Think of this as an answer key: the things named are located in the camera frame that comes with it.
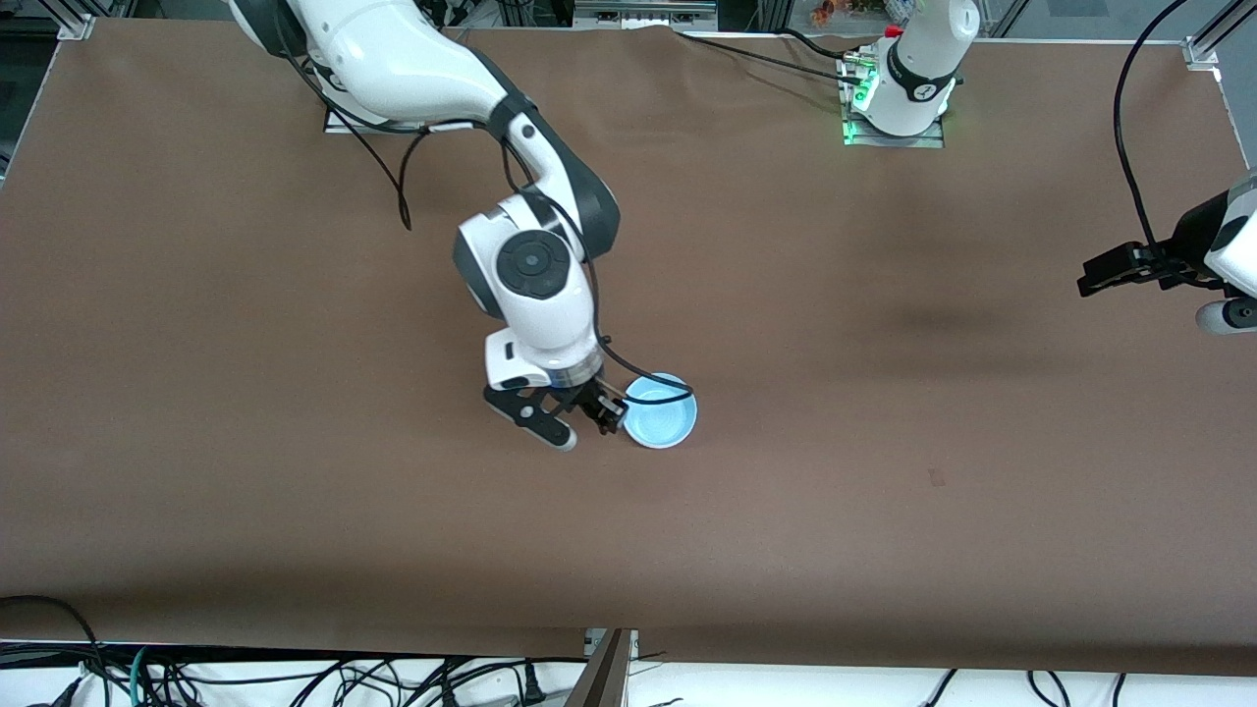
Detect blue plastic bowl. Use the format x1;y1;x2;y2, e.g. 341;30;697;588
623;373;699;450

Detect brown table cover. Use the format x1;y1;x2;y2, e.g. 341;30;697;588
0;18;1257;679

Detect orange patterned item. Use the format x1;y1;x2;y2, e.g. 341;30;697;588
811;0;890;27

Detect grey power strip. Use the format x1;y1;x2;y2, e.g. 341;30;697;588
574;0;718;30

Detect aluminium frame profile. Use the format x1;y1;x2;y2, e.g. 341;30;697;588
1181;0;1257;72
54;0;99;42

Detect grey metal post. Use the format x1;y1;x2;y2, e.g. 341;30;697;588
565;628;639;707

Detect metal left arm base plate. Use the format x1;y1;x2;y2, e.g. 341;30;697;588
842;49;946;149

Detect tangled black floor cables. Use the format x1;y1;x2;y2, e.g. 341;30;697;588
147;653;590;707

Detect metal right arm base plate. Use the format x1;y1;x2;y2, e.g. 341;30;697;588
324;98;433;136

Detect long black table cable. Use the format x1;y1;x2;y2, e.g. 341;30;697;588
674;29;865;87

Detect short curved black cable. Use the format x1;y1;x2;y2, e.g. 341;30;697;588
776;27;865;62

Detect black looped floor cable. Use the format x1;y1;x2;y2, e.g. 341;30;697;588
0;594;107;707

